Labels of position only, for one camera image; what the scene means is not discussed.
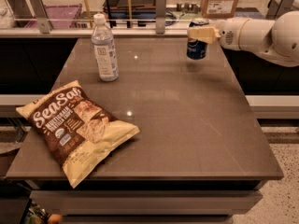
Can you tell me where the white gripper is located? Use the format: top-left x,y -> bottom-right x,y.
187,17 -> 249,50

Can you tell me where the blue pepsi can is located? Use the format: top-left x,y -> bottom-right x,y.
187,18 -> 209,60

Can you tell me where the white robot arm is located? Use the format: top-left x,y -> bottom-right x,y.
187,11 -> 299,67

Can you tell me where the clear plastic water bottle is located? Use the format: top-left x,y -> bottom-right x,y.
92,13 -> 119,82

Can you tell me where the cardboard box with label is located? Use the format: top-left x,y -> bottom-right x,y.
200,0 -> 239,19

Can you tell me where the purple plastic crate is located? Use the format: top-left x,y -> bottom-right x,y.
25,4 -> 82,29

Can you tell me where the sea salt tortilla chips bag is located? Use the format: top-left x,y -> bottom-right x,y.
16,80 -> 139,188

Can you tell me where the centre metal railing post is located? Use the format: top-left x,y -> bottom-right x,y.
156,0 -> 166,35

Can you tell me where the metal railing post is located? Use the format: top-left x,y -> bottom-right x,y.
30,0 -> 51,34
156,0 -> 166,35
265,0 -> 294,20

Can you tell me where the right metal railing post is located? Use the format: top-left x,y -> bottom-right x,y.
265,0 -> 294,20

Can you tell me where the left metal railing post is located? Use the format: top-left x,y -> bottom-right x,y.
30,0 -> 51,34

